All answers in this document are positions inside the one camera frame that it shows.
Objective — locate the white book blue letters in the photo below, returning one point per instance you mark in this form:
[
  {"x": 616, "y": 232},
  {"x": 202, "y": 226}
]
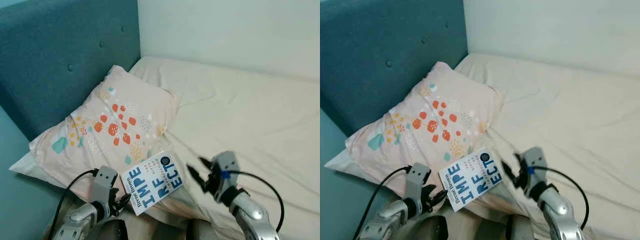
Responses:
[
  {"x": 152, "y": 182},
  {"x": 470, "y": 179}
]

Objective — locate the pink patterned pillow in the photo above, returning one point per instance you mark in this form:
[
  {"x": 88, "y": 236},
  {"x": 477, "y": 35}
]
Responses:
[
  {"x": 410, "y": 120},
  {"x": 90, "y": 125}
]

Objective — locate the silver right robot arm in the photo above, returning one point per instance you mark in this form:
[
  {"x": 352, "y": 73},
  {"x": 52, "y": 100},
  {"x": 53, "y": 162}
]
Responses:
[
  {"x": 252, "y": 215},
  {"x": 557, "y": 212}
]

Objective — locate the dark left robot leg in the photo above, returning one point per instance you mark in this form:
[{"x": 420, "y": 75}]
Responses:
[{"x": 432, "y": 229}]

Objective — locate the cream sheeted mattress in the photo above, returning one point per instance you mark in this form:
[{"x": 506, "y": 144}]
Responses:
[
  {"x": 240, "y": 115},
  {"x": 565, "y": 110}
]

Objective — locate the teal padded headboard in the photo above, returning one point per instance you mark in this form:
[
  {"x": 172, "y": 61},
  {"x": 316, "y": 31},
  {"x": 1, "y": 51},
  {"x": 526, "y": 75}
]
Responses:
[
  {"x": 60, "y": 50},
  {"x": 380, "y": 50}
]

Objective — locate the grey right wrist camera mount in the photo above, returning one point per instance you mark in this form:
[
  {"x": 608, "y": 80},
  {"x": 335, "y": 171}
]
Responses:
[
  {"x": 535, "y": 162},
  {"x": 226, "y": 167}
]

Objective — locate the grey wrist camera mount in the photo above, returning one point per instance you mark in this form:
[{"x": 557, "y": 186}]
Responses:
[
  {"x": 226, "y": 167},
  {"x": 104, "y": 182},
  {"x": 417, "y": 180},
  {"x": 535, "y": 162}
]

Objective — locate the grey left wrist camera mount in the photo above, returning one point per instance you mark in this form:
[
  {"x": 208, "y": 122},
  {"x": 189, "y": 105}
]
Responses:
[
  {"x": 417, "y": 180},
  {"x": 104, "y": 182}
]

